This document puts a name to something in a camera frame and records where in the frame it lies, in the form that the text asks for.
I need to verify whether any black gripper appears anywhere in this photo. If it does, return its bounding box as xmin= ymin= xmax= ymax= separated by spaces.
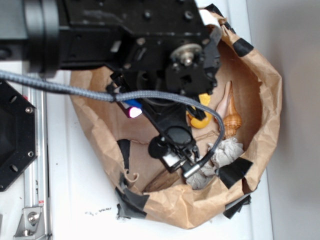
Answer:
xmin=104 ymin=0 xmax=220 ymax=118

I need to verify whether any grey braided cable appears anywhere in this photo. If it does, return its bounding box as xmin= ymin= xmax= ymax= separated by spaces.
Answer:
xmin=0 ymin=69 xmax=224 ymax=179

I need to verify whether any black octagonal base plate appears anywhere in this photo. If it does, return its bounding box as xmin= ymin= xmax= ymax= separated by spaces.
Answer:
xmin=0 ymin=80 xmax=37 ymax=192

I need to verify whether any aluminium frame rail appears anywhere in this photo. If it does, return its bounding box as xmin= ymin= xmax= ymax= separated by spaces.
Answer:
xmin=13 ymin=86 xmax=53 ymax=240

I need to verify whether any lower crumpled grey paper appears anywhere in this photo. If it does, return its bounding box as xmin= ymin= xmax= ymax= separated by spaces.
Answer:
xmin=185 ymin=158 xmax=217 ymax=190

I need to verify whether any upper crumpled grey paper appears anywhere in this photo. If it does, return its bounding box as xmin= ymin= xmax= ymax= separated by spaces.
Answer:
xmin=211 ymin=137 xmax=244 ymax=168

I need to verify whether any orange spiral seashell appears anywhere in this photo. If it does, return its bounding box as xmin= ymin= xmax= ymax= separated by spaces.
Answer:
xmin=216 ymin=81 xmax=242 ymax=139

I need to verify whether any brown wood chip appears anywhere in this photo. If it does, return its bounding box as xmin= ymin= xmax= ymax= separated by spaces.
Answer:
xmin=143 ymin=169 xmax=180 ymax=193

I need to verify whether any white plastic tray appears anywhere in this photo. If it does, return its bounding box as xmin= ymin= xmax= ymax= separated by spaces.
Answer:
xmin=44 ymin=0 xmax=275 ymax=240

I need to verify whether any crumpled grey paper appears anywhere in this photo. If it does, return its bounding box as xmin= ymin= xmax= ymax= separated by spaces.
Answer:
xmin=211 ymin=137 xmax=244 ymax=168
xmin=185 ymin=158 xmax=217 ymax=190

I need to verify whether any brown paper bag bin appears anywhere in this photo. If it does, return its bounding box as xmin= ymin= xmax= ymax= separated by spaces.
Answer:
xmin=71 ymin=4 xmax=282 ymax=229

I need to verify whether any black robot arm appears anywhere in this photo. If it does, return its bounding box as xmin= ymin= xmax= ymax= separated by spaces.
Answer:
xmin=0 ymin=0 xmax=220 ymax=145

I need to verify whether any yellow rubber duck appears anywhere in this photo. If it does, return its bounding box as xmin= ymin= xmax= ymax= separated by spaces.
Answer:
xmin=186 ymin=93 xmax=212 ymax=129

